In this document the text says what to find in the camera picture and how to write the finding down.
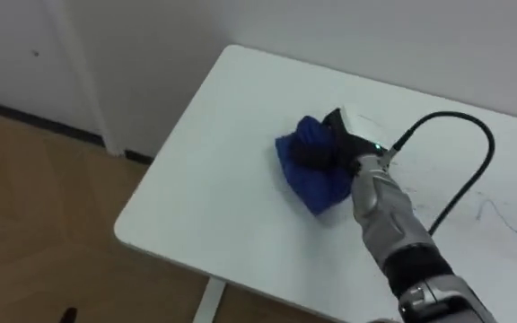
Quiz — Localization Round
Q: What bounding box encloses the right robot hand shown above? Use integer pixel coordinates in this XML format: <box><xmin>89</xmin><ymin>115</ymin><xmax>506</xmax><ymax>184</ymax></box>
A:
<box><xmin>289</xmin><ymin>105</ymin><xmax>394</xmax><ymax>177</ymax></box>

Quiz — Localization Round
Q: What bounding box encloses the blue cloth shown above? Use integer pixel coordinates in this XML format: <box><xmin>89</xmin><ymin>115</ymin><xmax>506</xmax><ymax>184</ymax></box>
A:
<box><xmin>275</xmin><ymin>115</ymin><xmax>354</xmax><ymax>216</ymax></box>

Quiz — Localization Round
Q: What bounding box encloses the white desk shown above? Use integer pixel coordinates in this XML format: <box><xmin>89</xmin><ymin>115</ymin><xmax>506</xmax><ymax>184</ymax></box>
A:
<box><xmin>113</xmin><ymin>43</ymin><xmax>517</xmax><ymax>323</ymax></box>

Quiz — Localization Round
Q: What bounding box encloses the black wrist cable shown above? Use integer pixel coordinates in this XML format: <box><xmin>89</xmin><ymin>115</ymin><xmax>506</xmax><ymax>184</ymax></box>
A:
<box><xmin>386</xmin><ymin>110</ymin><xmax>496</xmax><ymax>237</ymax></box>

